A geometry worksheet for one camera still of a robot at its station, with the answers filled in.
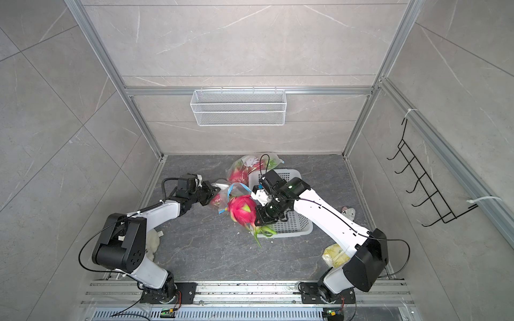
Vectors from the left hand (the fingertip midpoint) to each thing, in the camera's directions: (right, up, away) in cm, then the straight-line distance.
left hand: (222, 184), depth 92 cm
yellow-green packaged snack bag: (+48, -28, -12) cm, 57 cm away
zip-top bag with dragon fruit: (+7, +6, +6) cm, 11 cm away
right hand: (+18, -13, -19) cm, 29 cm away
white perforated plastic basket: (+34, -19, -1) cm, 39 cm away
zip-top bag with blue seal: (+5, -1, -12) cm, 13 cm away
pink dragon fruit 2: (-2, -7, -1) cm, 8 cm away
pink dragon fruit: (+12, -7, -23) cm, 26 cm away
